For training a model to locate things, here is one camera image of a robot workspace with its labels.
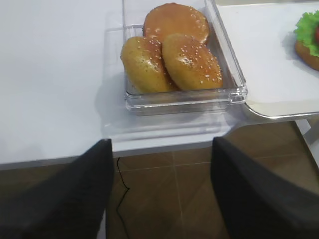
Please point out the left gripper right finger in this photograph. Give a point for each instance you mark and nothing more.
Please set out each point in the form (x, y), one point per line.
(256, 203)

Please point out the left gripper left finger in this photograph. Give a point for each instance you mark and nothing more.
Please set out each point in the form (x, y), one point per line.
(68, 205)

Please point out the green lettuce leaf on burger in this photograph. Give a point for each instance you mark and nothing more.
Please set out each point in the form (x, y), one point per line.
(306, 30)

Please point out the silver metal tray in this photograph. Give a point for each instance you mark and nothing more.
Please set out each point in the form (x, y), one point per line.
(274, 99)

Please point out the clear bun container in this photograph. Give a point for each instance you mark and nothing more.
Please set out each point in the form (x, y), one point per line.
(234, 90)

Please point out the front sesame bun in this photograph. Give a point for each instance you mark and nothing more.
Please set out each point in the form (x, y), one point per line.
(190, 63)

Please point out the sesame bun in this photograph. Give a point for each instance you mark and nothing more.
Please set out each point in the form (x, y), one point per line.
(144, 65)
(190, 63)

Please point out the bottom burger bun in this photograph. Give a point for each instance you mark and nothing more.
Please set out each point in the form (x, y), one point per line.
(304, 53)

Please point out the left sesame bun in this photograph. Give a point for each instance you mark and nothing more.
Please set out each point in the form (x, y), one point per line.
(144, 65)

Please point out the red tomato slice on burger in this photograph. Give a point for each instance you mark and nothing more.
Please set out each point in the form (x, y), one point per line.
(317, 34)

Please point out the plain orange bun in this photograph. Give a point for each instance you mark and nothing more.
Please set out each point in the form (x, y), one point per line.
(171, 18)

